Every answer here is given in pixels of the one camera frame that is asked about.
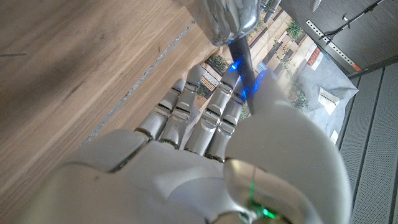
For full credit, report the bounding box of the printed fabric backdrop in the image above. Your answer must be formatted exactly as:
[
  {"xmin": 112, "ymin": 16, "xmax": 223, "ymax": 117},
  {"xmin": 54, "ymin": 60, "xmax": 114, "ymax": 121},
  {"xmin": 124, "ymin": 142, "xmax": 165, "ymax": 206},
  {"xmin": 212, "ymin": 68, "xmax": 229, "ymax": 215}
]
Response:
[{"xmin": 183, "ymin": 0, "xmax": 360, "ymax": 147}]

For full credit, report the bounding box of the white perforated metal strip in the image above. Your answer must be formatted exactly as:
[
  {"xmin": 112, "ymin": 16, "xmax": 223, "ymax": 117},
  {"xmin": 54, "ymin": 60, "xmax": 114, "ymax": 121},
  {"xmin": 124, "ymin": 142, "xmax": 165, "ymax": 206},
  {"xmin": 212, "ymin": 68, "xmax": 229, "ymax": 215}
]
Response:
[{"xmin": 305, "ymin": 19, "xmax": 363, "ymax": 73}]

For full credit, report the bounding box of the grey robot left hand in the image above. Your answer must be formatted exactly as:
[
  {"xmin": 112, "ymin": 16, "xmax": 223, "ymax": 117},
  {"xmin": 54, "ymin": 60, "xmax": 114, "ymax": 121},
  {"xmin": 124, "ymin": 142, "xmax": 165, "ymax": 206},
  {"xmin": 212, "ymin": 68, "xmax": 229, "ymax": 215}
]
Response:
[{"xmin": 262, "ymin": 0, "xmax": 323, "ymax": 24}]

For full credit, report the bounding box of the silver bell with black handle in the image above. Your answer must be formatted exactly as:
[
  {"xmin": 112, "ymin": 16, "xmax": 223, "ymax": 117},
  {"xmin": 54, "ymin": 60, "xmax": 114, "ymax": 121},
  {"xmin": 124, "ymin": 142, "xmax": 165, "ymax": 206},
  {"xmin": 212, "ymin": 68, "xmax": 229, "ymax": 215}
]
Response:
[{"xmin": 201, "ymin": 0, "xmax": 265, "ymax": 116}]

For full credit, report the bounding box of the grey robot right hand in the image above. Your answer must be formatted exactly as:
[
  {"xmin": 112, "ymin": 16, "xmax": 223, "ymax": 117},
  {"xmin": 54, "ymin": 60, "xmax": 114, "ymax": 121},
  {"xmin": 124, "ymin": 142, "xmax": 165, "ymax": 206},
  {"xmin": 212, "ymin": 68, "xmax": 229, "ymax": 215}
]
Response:
[{"xmin": 18, "ymin": 64, "xmax": 354, "ymax": 224}]

